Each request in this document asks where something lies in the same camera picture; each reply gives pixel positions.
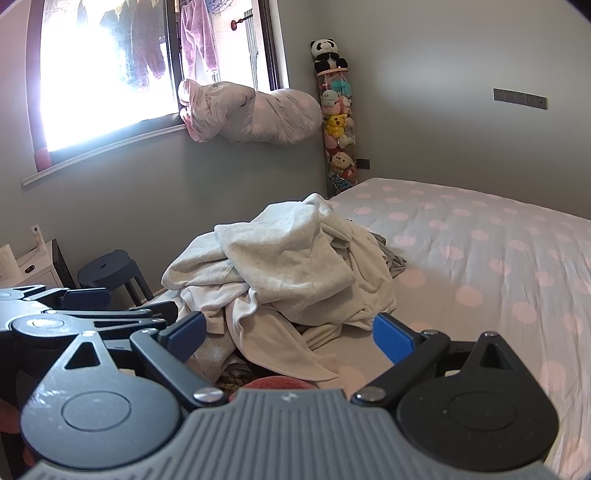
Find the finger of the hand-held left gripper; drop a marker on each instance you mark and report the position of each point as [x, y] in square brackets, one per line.
[115, 318]
[85, 299]

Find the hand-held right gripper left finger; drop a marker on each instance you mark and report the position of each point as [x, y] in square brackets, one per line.
[184, 334]

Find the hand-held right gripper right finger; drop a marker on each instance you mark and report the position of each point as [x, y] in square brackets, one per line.
[392, 339]

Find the light grey printed sweatshirt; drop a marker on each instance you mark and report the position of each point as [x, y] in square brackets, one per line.
[286, 258]

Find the dark blue plastic stool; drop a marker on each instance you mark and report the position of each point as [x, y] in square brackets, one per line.
[111, 270]

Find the white nightstand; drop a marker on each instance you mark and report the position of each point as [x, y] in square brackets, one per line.
[41, 277]

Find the white container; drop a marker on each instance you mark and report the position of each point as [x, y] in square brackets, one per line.
[8, 261]

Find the white tube bottle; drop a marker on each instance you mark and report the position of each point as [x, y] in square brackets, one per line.
[38, 237]

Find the grey garment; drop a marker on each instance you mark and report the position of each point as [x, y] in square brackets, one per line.
[392, 261]

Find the cream garment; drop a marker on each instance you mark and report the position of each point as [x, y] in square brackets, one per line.
[277, 341]

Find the person's red garment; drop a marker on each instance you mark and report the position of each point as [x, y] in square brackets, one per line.
[277, 384]

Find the polka-dot bed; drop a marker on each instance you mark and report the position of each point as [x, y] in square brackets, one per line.
[485, 258]

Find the window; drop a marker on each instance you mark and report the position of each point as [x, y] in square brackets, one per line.
[92, 92]

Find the clear tube of plush toys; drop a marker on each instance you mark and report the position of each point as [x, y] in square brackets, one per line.
[337, 124]

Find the pink polka-dot duvet bundle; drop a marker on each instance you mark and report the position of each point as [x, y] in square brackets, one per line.
[268, 115]

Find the purple hanging garment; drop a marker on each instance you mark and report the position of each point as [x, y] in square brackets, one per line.
[147, 46]

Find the pink fleece hanging garment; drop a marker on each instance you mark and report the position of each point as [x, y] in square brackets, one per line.
[198, 41]

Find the panda plush toy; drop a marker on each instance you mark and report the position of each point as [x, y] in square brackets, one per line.
[325, 48]

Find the dark wall socket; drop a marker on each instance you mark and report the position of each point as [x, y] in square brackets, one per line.
[364, 163]

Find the grey wall socket strip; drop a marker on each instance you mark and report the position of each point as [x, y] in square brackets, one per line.
[519, 98]

